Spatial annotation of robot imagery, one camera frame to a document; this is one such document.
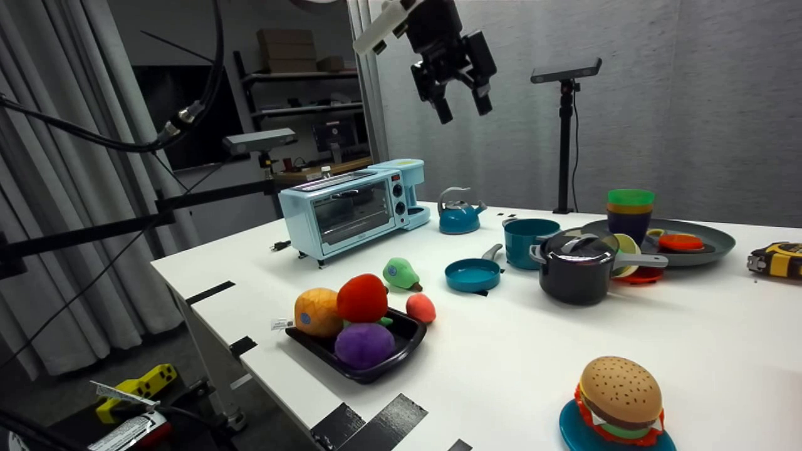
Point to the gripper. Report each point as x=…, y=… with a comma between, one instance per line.
x=435, y=31

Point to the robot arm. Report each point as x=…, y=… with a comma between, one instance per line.
x=381, y=26

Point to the teal pot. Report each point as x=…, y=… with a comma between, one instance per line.
x=523, y=241

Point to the blue pan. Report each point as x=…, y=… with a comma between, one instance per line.
x=472, y=275

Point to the black pot lid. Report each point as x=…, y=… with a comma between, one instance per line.
x=579, y=244

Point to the black pot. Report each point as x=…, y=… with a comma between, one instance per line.
x=573, y=279

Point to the small cardboard box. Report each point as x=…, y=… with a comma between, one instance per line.
x=330, y=63

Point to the monitor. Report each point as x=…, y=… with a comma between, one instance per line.
x=335, y=134

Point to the blue toy kettle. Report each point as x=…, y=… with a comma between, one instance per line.
x=457, y=218

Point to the wooden desk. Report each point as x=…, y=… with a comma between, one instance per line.
x=326, y=169

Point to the stack of cardboard boxes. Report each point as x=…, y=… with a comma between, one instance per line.
x=286, y=50

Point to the light blue toaster oven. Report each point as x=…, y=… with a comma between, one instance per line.
x=351, y=210

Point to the toaster oven door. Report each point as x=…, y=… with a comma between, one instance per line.
x=352, y=213

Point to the green plush pear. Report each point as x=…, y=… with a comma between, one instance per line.
x=399, y=272

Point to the stack of coloured cups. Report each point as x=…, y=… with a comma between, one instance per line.
x=630, y=216

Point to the pink plush peach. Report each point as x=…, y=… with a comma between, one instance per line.
x=421, y=308

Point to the red plush tomato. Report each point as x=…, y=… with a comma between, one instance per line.
x=362, y=297

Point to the cream bowl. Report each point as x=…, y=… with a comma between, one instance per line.
x=628, y=247

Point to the black power plug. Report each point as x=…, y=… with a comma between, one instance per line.
x=281, y=246

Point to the black tray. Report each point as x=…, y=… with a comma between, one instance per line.
x=407, y=335

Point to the red plate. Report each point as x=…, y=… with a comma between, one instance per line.
x=642, y=275

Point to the black board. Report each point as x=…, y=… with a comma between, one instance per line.
x=182, y=119

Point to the orange plush fruit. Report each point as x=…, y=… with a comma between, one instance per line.
x=317, y=313

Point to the orange plate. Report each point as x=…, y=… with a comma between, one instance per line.
x=681, y=242

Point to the purple plush fruit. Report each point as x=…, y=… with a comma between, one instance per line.
x=364, y=346

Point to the large grey plate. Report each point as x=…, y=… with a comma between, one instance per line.
x=714, y=241

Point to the toy burger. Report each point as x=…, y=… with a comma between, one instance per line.
x=620, y=391

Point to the wide black tape strip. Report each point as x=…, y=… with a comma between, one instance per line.
x=376, y=423

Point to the yellow black tape measure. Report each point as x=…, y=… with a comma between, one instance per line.
x=780, y=260

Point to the blue plate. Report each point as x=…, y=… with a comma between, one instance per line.
x=573, y=432

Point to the grey curtain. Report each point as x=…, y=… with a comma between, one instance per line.
x=56, y=219

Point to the yellow power strip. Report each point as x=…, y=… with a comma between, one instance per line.
x=141, y=383

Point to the camera on mount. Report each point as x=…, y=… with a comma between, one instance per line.
x=565, y=125

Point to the black wall shelf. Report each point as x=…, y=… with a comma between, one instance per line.
x=301, y=78

